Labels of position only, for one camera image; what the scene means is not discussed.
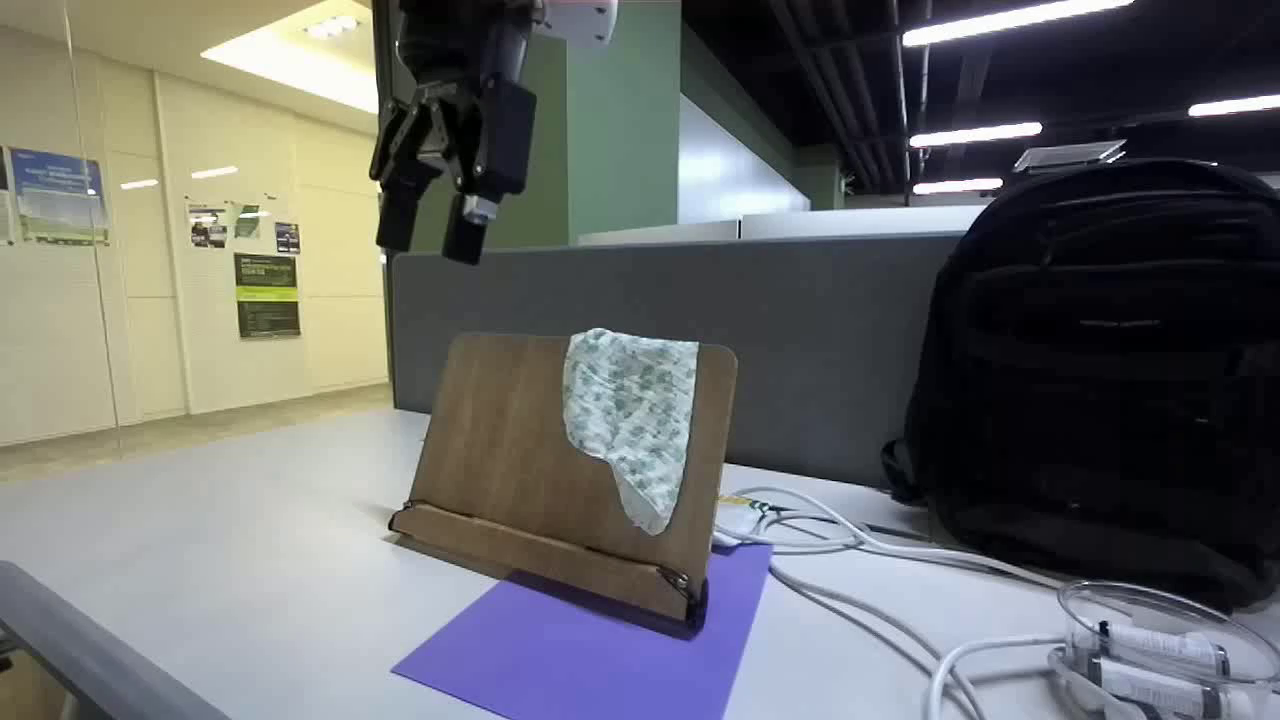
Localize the wooden folding table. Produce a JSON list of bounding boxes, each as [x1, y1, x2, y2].
[[384, 330, 744, 635]]

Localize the thin white cable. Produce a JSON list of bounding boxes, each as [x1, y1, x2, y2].
[[716, 485, 1070, 593]]

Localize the purple paper sheet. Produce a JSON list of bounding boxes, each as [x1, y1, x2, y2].
[[389, 537, 776, 720]]

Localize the white power adapter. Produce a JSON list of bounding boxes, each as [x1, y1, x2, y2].
[[1062, 618, 1240, 680], [1049, 657, 1280, 720]]

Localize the long ceiling light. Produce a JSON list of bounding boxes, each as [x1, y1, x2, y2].
[[904, 118, 1049, 151], [898, 0, 1140, 51], [909, 173, 1006, 199], [1184, 87, 1280, 125]]

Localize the bright ceiling light panel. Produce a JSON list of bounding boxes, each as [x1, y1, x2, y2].
[[197, 0, 384, 120]]

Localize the blue wall poster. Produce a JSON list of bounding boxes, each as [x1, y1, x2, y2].
[[4, 146, 115, 249]]

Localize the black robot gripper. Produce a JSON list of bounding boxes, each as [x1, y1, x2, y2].
[[369, 0, 538, 270]]

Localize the looped white cable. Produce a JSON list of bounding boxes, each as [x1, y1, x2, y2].
[[923, 577, 1280, 720]]

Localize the white green floral cloth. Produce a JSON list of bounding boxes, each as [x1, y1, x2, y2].
[[560, 323, 703, 540]]

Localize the thick white cable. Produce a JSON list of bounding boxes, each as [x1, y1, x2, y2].
[[764, 555, 993, 720]]

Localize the black backpack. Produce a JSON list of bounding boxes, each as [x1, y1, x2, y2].
[[879, 118, 1280, 613]]

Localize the green black wall sign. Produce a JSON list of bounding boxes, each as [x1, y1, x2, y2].
[[230, 249, 305, 345]]

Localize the grey partition wall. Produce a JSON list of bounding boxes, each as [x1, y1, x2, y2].
[[384, 232, 968, 492]]

